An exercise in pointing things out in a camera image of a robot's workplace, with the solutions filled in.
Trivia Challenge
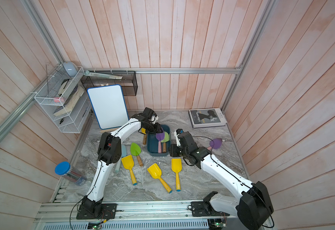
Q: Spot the yellow plastic scoop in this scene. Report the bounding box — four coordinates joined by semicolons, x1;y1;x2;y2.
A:
121;155;137;186
147;163;172;194
171;158;182;192

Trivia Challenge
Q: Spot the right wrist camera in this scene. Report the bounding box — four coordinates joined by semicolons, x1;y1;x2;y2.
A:
174;128;184;147

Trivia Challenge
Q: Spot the yellow plastic scoop right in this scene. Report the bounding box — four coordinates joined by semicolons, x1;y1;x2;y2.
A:
171;158;182;192

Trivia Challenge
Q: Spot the light green shovel wooden handle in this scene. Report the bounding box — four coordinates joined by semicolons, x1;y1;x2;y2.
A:
161;131;169;153

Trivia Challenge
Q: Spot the yellow plastic scoop middle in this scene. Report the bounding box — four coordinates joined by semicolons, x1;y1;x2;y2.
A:
147;163;172;194

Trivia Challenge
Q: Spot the black wire basket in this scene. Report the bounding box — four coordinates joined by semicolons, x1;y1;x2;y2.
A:
81;71;138;96

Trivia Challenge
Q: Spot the blue framed whiteboard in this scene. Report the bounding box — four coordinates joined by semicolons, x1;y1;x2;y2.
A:
87;84;129;129

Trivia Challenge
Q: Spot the yellow plastic scoop left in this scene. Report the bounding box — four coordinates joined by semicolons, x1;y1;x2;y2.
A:
121;155;137;186

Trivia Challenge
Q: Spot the black and white book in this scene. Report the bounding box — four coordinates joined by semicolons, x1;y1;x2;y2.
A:
188;108;227;128

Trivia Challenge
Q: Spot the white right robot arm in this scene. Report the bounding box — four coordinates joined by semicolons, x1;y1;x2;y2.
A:
169;129;274;230

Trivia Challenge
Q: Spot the grey blue trowel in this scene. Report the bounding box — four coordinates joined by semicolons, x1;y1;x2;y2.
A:
115;145;127;173

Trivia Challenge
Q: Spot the white wire mesh shelf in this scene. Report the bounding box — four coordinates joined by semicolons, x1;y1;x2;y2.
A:
34;64;91;134

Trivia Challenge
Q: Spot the purple shovel with pink handle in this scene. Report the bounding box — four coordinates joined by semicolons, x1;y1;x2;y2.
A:
156;131;164;153

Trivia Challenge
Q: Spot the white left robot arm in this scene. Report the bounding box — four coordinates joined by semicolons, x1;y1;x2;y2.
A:
80;107;162;218

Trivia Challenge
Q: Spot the yellow shovel with wooden handle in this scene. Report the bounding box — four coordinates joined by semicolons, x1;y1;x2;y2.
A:
141;128;147;145

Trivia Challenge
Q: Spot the teal plastic storage box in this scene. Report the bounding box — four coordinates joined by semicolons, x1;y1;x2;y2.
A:
146;124;171;157

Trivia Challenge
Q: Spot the blue lid pen jar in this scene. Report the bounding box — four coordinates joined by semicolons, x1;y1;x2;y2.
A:
55;162;87;186

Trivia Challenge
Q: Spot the green trowel with wooden handle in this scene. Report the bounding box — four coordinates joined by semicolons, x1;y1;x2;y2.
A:
130;142;144;167

